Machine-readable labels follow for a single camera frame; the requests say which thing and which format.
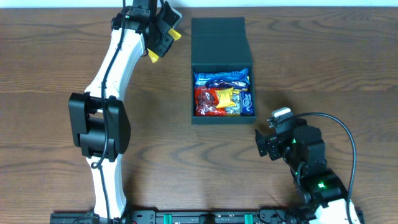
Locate large yellow candy wrapper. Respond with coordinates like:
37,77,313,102
147,28,181,63

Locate small yellow candy wrapper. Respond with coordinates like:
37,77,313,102
216,88,236,108

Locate blue Eclipse gum pack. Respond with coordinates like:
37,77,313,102
240,91,254,116

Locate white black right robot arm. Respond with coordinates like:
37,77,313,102
255,107,363,223

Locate yellow seed snack bag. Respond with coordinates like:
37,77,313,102
225,90,243,116

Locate dark blue snack bar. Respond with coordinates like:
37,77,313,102
205,80,249,91

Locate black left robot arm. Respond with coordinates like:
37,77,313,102
68,0,182,223

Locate blue wafer bar packet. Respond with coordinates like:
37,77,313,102
193,68,249,86

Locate red Hacks candy bag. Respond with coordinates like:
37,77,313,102
194,87,227,116

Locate black aluminium mounting rail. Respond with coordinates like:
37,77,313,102
49,209,349,224

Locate dark green box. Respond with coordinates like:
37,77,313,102
191,17,256,110

